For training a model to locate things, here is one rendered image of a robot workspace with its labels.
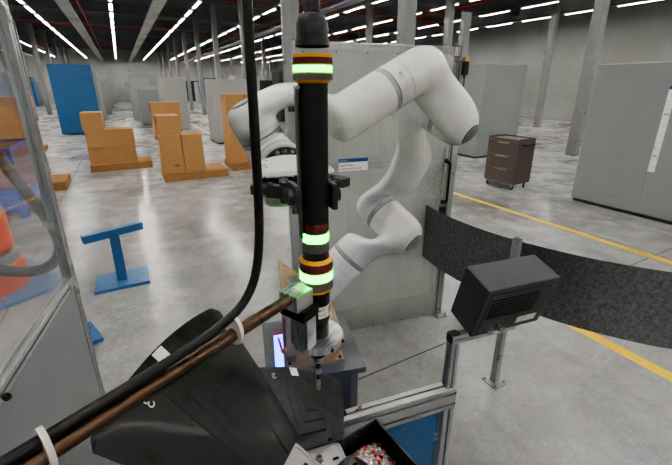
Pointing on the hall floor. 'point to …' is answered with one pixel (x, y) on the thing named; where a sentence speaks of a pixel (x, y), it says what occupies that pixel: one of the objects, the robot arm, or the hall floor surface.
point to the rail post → (444, 437)
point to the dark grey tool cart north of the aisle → (509, 159)
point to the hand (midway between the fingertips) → (312, 195)
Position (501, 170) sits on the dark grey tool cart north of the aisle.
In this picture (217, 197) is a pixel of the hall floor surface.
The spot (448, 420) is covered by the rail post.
